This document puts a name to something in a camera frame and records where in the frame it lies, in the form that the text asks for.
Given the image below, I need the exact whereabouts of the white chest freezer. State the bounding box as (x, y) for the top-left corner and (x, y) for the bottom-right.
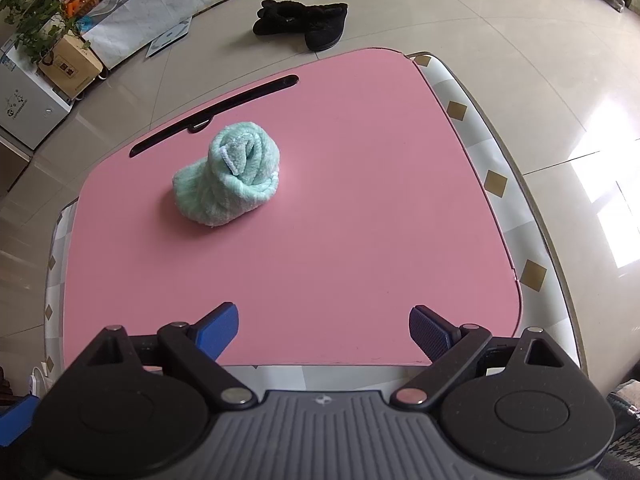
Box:
(0, 40), (73, 151)

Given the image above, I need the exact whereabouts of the trailing pothos plant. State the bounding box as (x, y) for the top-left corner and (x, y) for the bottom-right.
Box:
(0, 0), (91, 63)

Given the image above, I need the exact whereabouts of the black fuzzy slipper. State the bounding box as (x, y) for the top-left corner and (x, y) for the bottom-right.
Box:
(252, 0), (321, 38)
(300, 2), (349, 52)

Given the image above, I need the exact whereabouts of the white bathroom scale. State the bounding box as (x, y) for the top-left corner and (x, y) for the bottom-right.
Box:
(146, 16), (193, 57)

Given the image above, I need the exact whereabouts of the diamond patterned tablecloth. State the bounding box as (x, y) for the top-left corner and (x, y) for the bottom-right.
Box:
(44, 51), (582, 393)

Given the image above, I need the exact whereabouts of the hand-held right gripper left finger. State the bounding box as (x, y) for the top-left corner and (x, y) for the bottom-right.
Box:
(75, 302), (258, 406)

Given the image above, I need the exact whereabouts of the cloth covered long table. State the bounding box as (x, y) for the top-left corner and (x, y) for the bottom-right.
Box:
(82, 0), (306, 68)

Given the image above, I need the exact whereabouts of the white plastic device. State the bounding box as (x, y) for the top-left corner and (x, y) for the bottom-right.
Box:
(29, 364), (57, 397)

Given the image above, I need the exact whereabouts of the mint green fluffy towel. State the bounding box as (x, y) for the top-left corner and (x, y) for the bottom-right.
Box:
(172, 121), (281, 229)

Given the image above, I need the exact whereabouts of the brown cardboard box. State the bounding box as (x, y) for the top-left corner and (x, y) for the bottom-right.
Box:
(39, 35), (103, 100)

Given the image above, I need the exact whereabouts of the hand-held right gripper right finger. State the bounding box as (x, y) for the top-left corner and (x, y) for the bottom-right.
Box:
(390, 305), (576, 406)

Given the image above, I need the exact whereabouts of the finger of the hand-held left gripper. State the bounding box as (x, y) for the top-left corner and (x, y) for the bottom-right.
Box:
(0, 394), (40, 448)

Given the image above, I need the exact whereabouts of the pink lap desk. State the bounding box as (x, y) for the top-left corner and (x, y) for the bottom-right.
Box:
(62, 47), (523, 368)

